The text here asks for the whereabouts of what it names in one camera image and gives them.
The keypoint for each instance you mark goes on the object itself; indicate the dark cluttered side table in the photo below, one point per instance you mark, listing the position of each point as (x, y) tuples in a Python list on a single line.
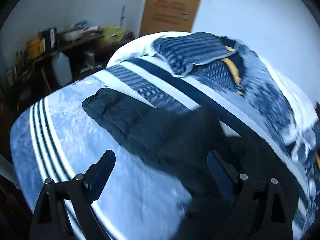
[(70, 62)]

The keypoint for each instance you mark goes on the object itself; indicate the yellow green bag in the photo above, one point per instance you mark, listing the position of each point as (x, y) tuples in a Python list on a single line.
[(112, 34)]

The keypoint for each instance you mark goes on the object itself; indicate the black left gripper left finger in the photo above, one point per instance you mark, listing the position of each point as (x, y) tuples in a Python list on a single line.
[(64, 207)]

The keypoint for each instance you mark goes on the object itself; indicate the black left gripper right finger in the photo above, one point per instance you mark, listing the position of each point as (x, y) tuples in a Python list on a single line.
[(259, 209)]

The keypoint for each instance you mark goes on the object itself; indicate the blue white striped blanket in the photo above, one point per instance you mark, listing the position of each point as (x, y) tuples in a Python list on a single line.
[(55, 138)]

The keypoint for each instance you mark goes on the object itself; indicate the black puffer jacket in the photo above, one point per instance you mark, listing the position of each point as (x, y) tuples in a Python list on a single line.
[(178, 144)]

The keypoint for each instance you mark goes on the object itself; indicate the blue striped pillow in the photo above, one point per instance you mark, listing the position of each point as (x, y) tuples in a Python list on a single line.
[(183, 52)]

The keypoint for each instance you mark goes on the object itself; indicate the white plastic jug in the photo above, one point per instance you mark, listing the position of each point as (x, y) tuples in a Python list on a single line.
[(61, 69)]

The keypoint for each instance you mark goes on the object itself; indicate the blue tree print duvet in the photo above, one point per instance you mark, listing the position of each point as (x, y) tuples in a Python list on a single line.
[(286, 108)]

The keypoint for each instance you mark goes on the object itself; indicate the brown wooden door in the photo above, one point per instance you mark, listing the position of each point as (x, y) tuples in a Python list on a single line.
[(168, 15)]

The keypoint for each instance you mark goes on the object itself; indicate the yellow container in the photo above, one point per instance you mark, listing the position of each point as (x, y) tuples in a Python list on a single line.
[(34, 48)]

